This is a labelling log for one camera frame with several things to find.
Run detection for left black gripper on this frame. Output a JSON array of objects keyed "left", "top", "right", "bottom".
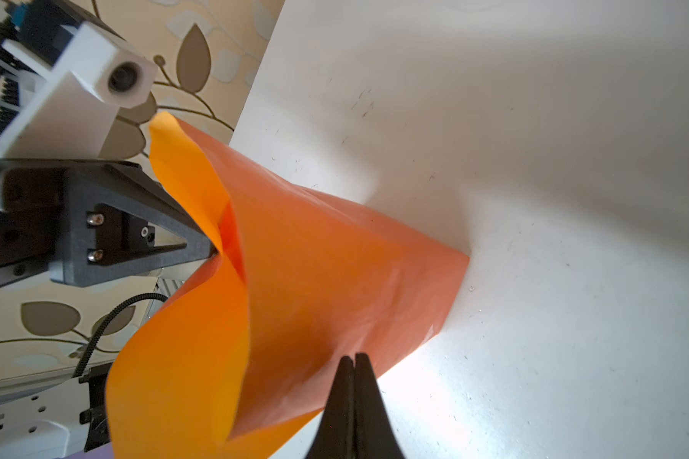
[{"left": 0, "top": 160, "right": 216, "bottom": 288}]

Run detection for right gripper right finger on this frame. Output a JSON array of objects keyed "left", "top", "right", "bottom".
[{"left": 353, "top": 353, "right": 405, "bottom": 459}]

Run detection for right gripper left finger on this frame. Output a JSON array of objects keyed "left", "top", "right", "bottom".
[{"left": 305, "top": 356, "right": 355, "bottom": 459}]

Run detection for yellow orange wrapping paper sheet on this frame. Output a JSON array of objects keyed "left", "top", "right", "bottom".
[{"left": 105, "top": 113, "right": 469, "bottom": 458}]

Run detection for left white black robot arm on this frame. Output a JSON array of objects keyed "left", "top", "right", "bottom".
[{"left": 0, "top": 160, "right": 216, "bottom": 458}]

